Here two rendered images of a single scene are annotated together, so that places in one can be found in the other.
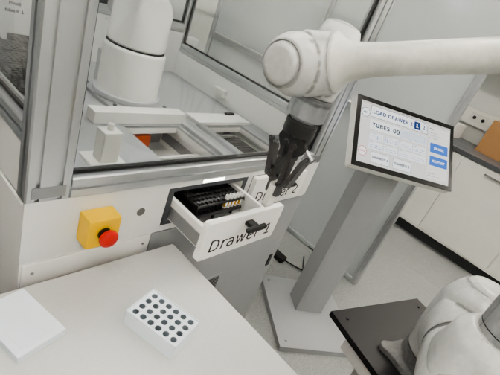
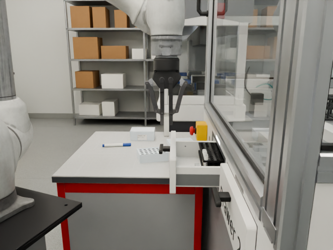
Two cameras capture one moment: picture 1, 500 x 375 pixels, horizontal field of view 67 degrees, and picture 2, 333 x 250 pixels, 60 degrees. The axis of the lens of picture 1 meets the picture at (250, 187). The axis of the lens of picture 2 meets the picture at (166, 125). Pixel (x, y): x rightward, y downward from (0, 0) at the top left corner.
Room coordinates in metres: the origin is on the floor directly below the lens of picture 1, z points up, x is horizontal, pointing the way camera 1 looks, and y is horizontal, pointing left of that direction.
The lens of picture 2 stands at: (1.57, -0.52, 1.21)
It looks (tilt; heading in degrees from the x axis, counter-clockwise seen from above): 14 degrees down; 148
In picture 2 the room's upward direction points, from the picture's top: straight up
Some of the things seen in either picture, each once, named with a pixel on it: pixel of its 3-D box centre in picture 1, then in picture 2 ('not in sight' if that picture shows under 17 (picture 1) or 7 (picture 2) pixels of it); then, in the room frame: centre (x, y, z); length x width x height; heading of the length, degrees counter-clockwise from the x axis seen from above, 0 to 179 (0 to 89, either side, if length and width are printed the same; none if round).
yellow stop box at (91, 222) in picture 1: (100, 228); (200, 130); (0.63, 0.26, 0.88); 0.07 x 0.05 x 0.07; 146
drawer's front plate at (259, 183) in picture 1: (277, 187); (233, 210); (1.17, -0.09, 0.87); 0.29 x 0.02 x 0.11; 146
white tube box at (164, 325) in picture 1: (161, 322); (152, 154); (0.55, 0.06, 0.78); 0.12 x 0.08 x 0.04; 72
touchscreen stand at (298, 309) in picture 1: (345, 244); not in sight; (1.65, -0.54, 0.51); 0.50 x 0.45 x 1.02; 19
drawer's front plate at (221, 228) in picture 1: (242, 229); (173, 157); (0.83, -0.02, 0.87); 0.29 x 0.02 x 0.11; 146
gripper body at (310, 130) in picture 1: (295, 137); (166, 73); (0.85, -0.06, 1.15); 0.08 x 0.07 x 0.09; 56
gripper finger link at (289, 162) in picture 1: (289, 165); (162, 95); (0.84, -0.07, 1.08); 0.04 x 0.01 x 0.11; 146
